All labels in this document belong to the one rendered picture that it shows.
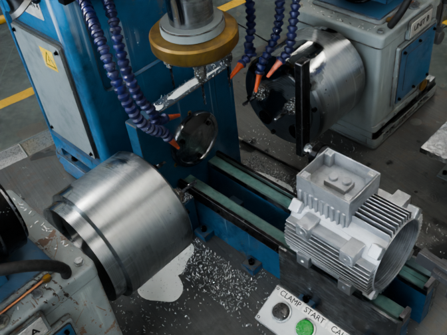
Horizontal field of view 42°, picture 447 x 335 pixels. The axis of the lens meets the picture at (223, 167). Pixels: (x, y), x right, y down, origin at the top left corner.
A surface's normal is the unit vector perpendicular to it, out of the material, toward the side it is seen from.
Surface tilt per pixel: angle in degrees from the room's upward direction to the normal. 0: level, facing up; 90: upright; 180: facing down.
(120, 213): 35
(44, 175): 0
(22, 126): 0
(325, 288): 90
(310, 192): 90
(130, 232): 51
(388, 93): 89
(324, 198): 90
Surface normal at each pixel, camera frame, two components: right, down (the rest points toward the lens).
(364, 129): -0.69, 0.54
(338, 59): 0.42, -0.24
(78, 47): 0.72, 0.42
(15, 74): -0.10, -0.73
